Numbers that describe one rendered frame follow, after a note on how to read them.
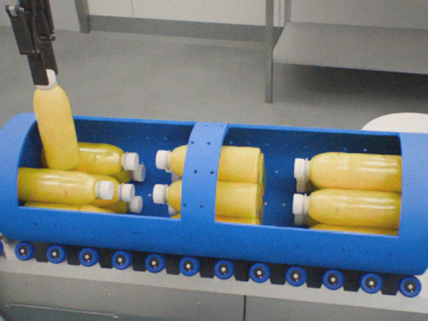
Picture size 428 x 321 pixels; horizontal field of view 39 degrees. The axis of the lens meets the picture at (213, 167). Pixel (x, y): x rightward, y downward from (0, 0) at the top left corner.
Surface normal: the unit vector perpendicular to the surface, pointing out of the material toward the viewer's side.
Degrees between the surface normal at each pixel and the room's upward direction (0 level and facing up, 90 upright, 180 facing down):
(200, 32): 76
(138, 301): 70
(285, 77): 0
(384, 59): 0
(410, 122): 0
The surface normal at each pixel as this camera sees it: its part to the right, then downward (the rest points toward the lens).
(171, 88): -0.04, -0.82
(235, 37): -0.28, 0.34
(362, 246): -0.18, 0.56
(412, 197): -0.16, -0.11
